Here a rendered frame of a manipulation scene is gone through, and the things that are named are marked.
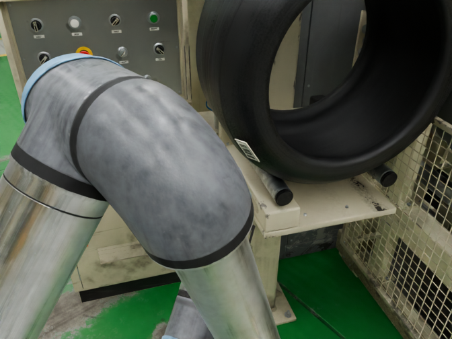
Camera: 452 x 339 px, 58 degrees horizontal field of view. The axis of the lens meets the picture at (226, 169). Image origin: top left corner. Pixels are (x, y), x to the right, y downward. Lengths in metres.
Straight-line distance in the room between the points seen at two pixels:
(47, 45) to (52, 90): 1.00
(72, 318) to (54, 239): 1.53
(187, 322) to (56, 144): 0.43
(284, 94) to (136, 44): 0.52
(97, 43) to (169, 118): 1.09
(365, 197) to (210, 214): 0.87
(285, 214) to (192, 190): 0.67
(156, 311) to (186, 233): 1.56
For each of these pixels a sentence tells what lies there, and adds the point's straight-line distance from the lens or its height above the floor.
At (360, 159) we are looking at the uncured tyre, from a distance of 0.98.
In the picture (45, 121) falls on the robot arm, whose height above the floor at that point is 1.29.
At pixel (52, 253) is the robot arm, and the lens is 0.45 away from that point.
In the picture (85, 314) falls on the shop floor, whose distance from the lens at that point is 1.96.
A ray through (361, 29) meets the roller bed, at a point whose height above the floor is 1.14.
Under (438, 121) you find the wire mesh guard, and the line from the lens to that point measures 1.21.
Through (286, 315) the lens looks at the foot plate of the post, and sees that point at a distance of 1.85.
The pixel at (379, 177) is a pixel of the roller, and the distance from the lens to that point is 1.09.
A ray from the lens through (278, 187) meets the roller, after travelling 0.96.
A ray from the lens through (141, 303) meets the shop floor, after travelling 1.94.
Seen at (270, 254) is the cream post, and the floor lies 0.34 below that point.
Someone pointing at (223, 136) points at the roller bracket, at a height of 0.90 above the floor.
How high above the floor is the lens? 1.46
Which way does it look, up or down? 32 degrees down
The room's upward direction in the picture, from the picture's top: straight up
